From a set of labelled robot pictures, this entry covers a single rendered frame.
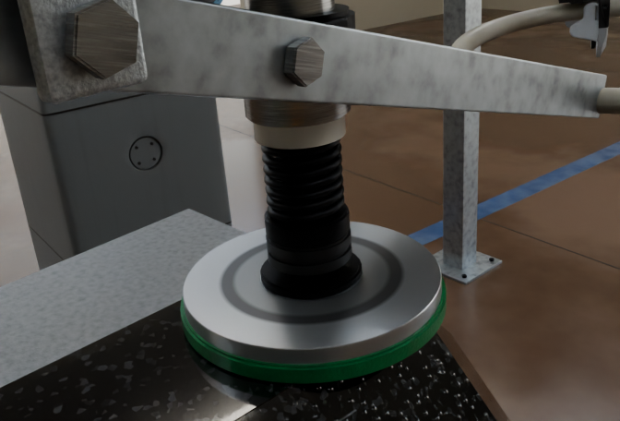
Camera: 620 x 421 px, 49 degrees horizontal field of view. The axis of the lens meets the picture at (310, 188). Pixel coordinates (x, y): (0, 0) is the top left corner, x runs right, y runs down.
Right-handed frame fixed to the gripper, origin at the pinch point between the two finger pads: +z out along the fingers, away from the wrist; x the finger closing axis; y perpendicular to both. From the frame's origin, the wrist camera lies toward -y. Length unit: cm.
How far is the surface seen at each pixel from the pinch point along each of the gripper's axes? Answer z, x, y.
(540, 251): 93, -86, 3
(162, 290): -2, 78, 49
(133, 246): -2, 70, 56
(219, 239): -1, 68, 47
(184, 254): -2, 72, 49
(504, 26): -6.8, 8.3, 16.2
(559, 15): -6.4, 2.5, 7.0
